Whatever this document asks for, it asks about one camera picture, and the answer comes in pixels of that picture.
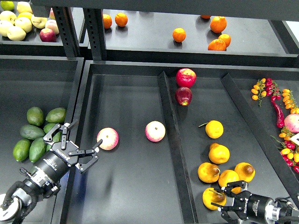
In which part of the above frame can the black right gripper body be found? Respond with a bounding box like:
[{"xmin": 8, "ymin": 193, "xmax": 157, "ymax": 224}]
[{"xmin": 234, "ymin": 191, "xmax": 274, "ymax": 221}]

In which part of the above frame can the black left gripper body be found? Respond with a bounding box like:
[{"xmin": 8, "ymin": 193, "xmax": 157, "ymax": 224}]
[{"xmin": 34, "ymin": 140, "xmax": 79, "ymax": 183}]

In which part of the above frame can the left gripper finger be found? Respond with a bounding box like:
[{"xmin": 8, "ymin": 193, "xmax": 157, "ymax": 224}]
[
  {"xmin": 68, "ymin": 139, "xmax": 103, "ymax": 174},
  {"xmin": 43, "ymin": 119, "xmax": 78, "ymax": 150}
]

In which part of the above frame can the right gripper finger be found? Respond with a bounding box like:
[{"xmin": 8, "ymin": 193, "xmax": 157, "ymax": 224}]
[
  {"xmin": 216, "ymin": 180, "xmax": 248, "ymax": 198},
  {"xmin": 211, "ymin": 202, "xmax": 243, "ymax": 224}
]

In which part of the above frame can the dark green avocado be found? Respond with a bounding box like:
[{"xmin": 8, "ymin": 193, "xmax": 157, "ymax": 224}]
[{"xmin": 46, "ymin": 131, "xmax": 62, "ymax": 151}]

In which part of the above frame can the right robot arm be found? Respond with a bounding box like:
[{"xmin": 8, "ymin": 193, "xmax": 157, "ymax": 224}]
[{"xmin": 210, "ymin": 181, "xmax": 299, "ymax": 224}]

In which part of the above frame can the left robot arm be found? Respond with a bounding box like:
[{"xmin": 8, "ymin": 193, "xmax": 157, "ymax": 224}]
[{"xmin": 0, "ymin": 121, "xmax": 103, "ymax": 224}]

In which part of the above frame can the green avocado centre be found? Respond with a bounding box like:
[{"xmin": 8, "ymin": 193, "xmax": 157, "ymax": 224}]
[{"xmin": 43, "ymin": 123, "xmax": 57, "ymax": 134}]

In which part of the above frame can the green avocado lower middle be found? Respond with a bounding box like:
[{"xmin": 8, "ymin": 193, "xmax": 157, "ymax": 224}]
[{"xmin": 29, "ymin": 137, "xmax": 46, "ymax": 163}]

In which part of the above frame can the yellow pear bottom centre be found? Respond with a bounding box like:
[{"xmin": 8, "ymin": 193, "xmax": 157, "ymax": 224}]
[{"xmin": 218, "ymin": 169, "xmax": 241, "ymax": 187}]

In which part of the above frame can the dark avocado middle left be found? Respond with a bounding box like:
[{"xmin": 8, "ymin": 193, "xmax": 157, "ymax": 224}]
[{"xmin": 20, "ymin": 125, "xmax": 45, "ymax": 140}]

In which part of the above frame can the green avocado top right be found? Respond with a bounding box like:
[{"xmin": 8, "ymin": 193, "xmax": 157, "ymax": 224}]
[{"xmin": 46, "ymin": 107, "xmax": 66, "ymax": 123}]

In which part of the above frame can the green avocado top left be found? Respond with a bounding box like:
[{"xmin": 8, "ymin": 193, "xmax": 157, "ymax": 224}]
[{"xmin": 27, "ymin": 107, "xmax": 44, "ymax": 126}]

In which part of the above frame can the yellow pear lower left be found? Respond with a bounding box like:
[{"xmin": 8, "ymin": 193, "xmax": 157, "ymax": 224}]
[{"xmin": 198, "ymin": 162, "xmax": 221, "ymax": 183}]

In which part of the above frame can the bright green avocado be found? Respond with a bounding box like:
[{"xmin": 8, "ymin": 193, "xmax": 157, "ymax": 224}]
[{"xmin": 13, "ymin": 139, "xmax": 31, "ymax": 161}]

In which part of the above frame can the yellow pear middle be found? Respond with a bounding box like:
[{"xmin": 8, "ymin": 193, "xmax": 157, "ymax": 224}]
[{"xmin": 208, "ymin": 143, "xmax": 230, "ymax": 164}]

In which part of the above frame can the yellow pear with long stem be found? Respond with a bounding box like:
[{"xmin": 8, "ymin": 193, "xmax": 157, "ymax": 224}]
[{"xmin": 198, "ymin": 120, "xmax": 224, "ymax": 139}]

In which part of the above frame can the pink apple left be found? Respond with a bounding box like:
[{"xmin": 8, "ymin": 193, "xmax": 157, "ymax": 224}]
[{"xmin": 97, "ymin": 127, "xmax": 119, "ymax": 151}]

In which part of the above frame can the pink apple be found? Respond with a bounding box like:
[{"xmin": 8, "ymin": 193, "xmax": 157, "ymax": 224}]
[
  {"xmin": 145, "ymin": 121, "xmax": 166, "ymax": 142},
  {"xmin": 97, "ymin": 127, "xmax": 119, "ymax": 151}
]

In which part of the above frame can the mixed cherry tomatoes lower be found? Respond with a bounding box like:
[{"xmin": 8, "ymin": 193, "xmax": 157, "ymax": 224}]
[{"xmin": 271, "ymin": 126, "xmax": 299, "ymax": 174}]

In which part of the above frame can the black centre tray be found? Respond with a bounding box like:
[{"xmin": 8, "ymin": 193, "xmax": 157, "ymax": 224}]
[{"xmin": 52, "ymin": 61, "xmax": 299, "ymax": 224}]

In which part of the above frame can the pink apple centre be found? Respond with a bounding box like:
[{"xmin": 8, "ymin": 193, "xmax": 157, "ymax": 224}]
[{"xmin": 145, "ymin": 121, "xmax": 166, "ymax": 142}]

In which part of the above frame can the white label card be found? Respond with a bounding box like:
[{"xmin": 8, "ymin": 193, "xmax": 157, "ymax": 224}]
[{"xmin": 290, "ymin": 133, "xmax": 299, "ymax": 146}]

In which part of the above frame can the red chili pepper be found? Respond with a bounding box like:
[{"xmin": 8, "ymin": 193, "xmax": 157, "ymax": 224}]
[{"xmin": 271, "ymin": 96, "xmax": 285, "ymax": 128}]

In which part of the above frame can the pink apple right edge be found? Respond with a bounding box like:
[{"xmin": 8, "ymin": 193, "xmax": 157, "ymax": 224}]
[{"xmin": 284, "ymin": 114, "xmax": 299, "ymax": 133}]

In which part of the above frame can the black upper left tray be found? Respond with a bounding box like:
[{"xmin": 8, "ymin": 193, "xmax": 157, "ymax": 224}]
[{"xmin": 0, "ymin": 6, "xmax": 86, "ymax": 57}]

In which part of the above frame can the red apple on shelf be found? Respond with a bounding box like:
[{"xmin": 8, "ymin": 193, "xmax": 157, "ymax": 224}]
[{"xmin": 39, "ymin": 28, "xmax": 57, "ymax": 42}]

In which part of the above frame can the dark red apple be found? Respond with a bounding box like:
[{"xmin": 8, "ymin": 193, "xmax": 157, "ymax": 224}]
[{"xmin": 175, "ymin": 87, "xmax": 192, "ymax": 106}]

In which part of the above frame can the orange cherry tomato bunch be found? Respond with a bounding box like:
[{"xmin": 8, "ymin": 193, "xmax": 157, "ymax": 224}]
[{"xmin": 251, "ymin": 78, "xmax": 267, "ymax": 107}]

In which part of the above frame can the pale yellow apple front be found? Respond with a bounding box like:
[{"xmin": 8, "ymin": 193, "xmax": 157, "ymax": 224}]
[{"xmin": 7, "ymin": 26, "xmax": 26, "ymax": 41}]

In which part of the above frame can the orange tomato vine right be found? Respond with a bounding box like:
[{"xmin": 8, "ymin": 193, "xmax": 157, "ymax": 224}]
[{"xmin": 282, "ymin": 89, "xmax": 299, "ymax": 114}]

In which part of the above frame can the red cherry tomato bunch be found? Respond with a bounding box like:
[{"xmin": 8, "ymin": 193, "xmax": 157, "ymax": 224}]
[{"xmin": 265, "ymin": 78, "xmax": 281, "ymax": 101}]

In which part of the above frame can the pale pink apple shelf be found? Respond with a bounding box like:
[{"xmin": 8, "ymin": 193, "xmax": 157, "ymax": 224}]
[{"xmin": 45, "ymin": 19, "xmax": 59, "ymax": 35}]

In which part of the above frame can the pale yellow apple right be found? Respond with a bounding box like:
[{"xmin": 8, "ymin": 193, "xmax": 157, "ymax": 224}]
[{"xmin": 31, "ymin": 15, "xmax": 48, "ymax": 29}]

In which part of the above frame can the pale yellow apple middle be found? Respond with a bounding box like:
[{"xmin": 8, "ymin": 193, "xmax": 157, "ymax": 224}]
[{"xmin": 14, "ymin": 17, "xmax": 32, "ymax": 33}]

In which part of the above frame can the bright red apple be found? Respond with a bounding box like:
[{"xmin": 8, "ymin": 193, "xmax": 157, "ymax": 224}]
[{"xmin": 176, "ymin": 68, "xmax": 197, "ymax": 88}]

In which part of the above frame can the black shelf post left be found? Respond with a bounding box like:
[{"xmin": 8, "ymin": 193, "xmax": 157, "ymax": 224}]
[{"xmin": 52, "ymin": 7, "xmax": 80, "ymax": 57}]

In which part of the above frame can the black shelf post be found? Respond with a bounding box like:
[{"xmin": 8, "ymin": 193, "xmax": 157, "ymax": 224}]
[
  {"xmin": 83, "ymin": 8, "xmax": 107, "ymax": 61},
  {"xmin": 52, "ymin": 7, "xmax": 80, "ymax": 57}
]

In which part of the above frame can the black shelf post right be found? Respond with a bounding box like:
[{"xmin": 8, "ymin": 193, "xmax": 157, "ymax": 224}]
[{"xmin": 83, "ymin": 8, "xmax": 107, "ymax": 61}]

